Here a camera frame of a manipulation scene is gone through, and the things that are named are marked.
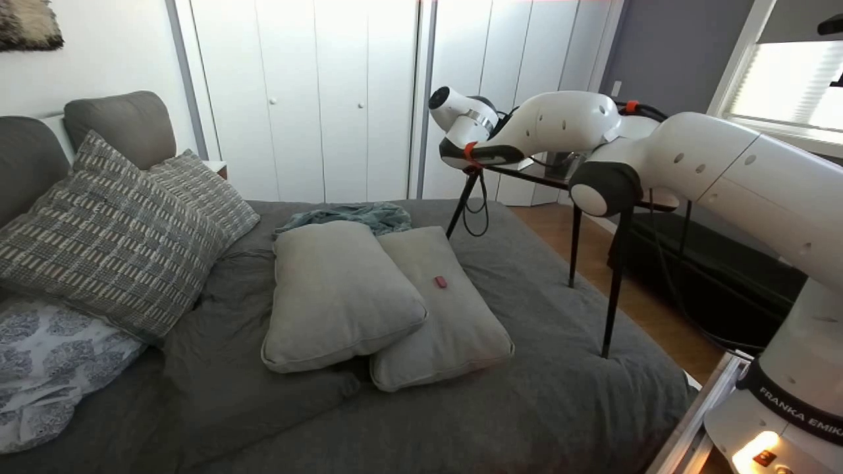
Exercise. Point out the white wall switch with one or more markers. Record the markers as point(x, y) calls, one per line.
point(618, 88)

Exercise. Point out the plain light grey pillow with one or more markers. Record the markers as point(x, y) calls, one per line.
point(339, 300)

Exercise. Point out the white wall nightstand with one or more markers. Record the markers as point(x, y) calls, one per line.
point(215, 167)

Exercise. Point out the white blue floral pillow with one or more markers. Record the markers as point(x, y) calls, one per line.
point(54, 369)

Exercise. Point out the small grey checked cushion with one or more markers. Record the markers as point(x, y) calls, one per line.
point(215, 202)

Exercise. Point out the grey vertical wall trim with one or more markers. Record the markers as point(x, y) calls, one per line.
point(185, 81)

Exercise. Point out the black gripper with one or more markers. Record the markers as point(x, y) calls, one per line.
point(501, 106)

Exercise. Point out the light grey pillow red spot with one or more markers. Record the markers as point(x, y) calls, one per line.
point(456, 339)

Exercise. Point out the dark grey bed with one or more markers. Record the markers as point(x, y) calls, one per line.
point(562, 397)

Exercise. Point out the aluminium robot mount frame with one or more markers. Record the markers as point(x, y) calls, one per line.
point(701, 404)

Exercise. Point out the low grey headboard pad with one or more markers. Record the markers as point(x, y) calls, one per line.
point(27, 167)

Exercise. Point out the large grey checked cushion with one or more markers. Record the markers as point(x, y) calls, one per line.
point(97, 246)

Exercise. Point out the white framed window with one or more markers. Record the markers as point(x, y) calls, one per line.
point(792, 81)

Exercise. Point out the teal knitted blanket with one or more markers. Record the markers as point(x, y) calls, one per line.
point(352, 215)

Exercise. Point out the three legged wooden table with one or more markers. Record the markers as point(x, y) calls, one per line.
point(610, 306)

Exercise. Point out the black low bench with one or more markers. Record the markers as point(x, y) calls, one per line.
point(701, 273)

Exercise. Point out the small black mounted device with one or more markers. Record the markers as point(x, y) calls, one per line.
point(833, 24)

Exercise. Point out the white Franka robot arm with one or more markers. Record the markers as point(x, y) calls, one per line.
point(728, 176)

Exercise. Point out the white wardrobe doors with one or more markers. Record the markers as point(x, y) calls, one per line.
point(352, 88)

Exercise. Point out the tall grey headboard pad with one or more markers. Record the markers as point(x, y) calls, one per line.
point(122, 128)

